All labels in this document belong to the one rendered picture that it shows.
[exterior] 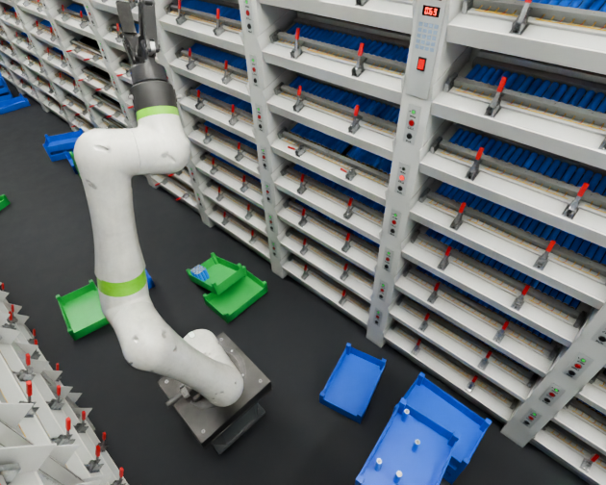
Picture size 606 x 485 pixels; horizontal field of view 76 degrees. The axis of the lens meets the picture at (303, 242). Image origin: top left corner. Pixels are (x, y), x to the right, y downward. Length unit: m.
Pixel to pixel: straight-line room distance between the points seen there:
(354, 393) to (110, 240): 1.33
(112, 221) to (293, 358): 1.29
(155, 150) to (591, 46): 0.93
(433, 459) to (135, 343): 0.97
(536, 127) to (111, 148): 0.98
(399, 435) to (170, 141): 1.13
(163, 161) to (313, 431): 1.34
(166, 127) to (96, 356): 1.59
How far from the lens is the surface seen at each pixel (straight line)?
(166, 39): 2.20
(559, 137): 1.13
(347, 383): 1.96
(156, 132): 0.93
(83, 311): 2.53
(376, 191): 1.47
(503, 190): 1.24
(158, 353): 1.02
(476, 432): 1.80
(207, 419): 1.57
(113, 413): 2.11
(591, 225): 1.22
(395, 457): 1.43
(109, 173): 0.90
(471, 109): 1.18
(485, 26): 1.13
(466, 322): 1.62
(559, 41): 1.08
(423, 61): 1.18
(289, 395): 1.93
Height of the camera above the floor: 1.75
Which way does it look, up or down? 44 degrees down
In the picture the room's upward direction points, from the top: 2 degrees counter-clockwise
